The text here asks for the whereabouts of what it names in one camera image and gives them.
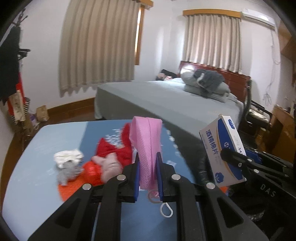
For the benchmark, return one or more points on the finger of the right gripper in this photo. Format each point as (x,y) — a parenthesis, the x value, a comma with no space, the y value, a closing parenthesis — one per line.
(244,163)
(267,159)

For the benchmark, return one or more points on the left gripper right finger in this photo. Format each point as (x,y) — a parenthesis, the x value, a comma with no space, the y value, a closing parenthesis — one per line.
(204,212)

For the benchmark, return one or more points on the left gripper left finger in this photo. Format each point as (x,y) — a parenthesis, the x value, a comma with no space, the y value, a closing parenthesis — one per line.
(93,212)

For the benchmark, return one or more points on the orange foam net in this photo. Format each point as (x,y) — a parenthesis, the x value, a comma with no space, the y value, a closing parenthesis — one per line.
(66,191)

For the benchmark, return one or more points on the white tissue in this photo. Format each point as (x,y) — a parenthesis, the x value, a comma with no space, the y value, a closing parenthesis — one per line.
(73,156)

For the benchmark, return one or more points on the red cloth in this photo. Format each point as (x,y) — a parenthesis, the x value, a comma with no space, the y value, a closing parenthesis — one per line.
(123,150)

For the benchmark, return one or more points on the pink face mask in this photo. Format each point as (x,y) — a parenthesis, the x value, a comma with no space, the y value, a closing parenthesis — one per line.
(145,137)

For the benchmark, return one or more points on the wooden desk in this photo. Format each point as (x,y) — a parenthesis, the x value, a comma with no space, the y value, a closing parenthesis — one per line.
(279,138)

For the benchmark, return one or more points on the black office chair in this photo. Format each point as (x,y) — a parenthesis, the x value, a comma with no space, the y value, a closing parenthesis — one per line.
(255,117)

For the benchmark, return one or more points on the red plastic bag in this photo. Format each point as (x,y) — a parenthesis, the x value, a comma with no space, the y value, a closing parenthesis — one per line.
(92,173)

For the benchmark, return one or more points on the grey crumpled cloth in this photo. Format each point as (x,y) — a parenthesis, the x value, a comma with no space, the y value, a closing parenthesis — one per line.
(69,173)

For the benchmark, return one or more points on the pink rolled sock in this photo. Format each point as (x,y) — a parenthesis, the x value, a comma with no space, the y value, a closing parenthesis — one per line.
(110,166)

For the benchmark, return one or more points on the red wooden headboard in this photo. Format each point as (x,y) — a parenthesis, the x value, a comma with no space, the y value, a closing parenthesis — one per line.
(240,85)

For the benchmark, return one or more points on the bed with grey sheet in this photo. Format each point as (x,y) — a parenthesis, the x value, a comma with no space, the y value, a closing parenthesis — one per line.
(166,100)

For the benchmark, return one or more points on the dark grey towel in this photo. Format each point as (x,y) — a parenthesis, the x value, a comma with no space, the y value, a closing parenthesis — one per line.
(211,81)

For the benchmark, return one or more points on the folded grey quilt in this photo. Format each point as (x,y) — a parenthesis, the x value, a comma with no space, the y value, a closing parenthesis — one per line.
(191,86)

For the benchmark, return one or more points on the wooden coat rack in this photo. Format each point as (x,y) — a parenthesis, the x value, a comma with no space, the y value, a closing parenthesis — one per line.
(25,129)

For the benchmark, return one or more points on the brown paper bag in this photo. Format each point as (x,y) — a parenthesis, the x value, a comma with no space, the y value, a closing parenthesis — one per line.
(42,114)

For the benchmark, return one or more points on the black pink item behind bed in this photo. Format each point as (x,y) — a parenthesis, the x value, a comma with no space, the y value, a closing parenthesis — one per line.
(166,75)

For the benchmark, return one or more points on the right beige curtain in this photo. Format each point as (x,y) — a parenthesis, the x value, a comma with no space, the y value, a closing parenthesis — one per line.
(213,40)

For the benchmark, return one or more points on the beige curtain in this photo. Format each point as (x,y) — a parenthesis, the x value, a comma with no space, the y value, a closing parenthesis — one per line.
(97,43)
(213,40)

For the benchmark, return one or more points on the striped basket bag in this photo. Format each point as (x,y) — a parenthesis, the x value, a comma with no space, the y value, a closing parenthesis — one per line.
(26,106)

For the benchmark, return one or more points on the beige canvas tote bag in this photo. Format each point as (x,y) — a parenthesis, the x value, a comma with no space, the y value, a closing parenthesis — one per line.
(18,110)

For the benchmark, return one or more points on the white air conditioner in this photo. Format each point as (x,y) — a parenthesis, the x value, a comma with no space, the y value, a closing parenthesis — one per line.
(259,17)

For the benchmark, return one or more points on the right wooden curtain pelmet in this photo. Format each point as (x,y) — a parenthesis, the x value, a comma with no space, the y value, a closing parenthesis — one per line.
(191,12)

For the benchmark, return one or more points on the wooden curtain pelmet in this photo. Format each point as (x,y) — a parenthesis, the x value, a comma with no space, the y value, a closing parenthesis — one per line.
(191,12)
(146,3)

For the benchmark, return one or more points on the red hanging bag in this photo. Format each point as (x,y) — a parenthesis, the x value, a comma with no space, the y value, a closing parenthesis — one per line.
(15,97)

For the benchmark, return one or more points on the black hanging jacket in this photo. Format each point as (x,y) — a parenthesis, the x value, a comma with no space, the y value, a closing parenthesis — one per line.
(10,64)

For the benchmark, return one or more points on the left beige curtain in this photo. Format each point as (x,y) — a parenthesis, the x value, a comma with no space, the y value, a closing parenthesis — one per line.
(97,43)

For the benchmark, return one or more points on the left wooden curtain pelmet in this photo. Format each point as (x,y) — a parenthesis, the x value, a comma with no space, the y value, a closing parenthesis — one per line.
(146,3)

